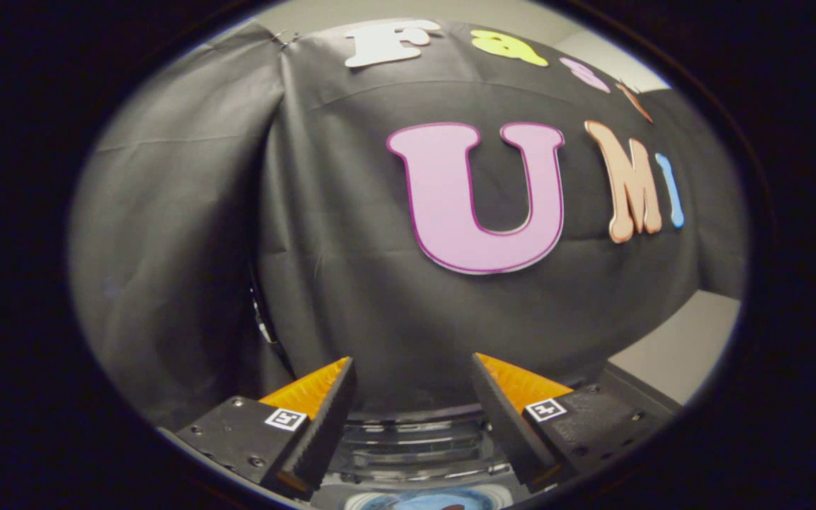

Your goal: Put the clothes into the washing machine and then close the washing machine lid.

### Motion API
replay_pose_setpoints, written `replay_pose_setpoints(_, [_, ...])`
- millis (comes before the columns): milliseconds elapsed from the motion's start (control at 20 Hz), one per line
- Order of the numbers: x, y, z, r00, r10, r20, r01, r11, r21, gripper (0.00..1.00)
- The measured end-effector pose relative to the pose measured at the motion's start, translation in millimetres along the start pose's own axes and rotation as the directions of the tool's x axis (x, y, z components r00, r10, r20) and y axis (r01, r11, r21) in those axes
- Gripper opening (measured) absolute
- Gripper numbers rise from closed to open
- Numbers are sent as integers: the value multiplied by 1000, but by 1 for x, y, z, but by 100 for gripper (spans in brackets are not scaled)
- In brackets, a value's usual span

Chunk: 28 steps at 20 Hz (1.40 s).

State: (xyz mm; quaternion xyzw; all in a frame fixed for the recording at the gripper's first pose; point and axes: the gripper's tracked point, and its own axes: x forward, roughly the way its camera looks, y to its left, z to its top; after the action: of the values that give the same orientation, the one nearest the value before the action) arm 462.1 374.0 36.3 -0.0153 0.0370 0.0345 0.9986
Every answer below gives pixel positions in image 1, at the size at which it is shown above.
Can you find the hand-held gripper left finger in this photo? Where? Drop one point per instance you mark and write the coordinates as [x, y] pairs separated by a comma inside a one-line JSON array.
[[323, 425]]

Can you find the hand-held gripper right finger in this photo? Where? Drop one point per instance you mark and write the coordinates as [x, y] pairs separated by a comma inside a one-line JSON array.
[[503, 425]]

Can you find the grey washing machine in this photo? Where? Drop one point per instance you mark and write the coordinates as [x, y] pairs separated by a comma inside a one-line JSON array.
[[415, 446]]

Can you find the light blue shirt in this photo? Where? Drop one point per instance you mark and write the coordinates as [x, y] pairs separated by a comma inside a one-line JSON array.
[[415, 501]]

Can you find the black backdrop cloth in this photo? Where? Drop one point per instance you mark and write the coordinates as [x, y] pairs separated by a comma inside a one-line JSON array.
[[344, 248]]

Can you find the beige cabinet with dark top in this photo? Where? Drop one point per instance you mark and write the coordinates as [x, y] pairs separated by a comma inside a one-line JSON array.
[[684, 340]]

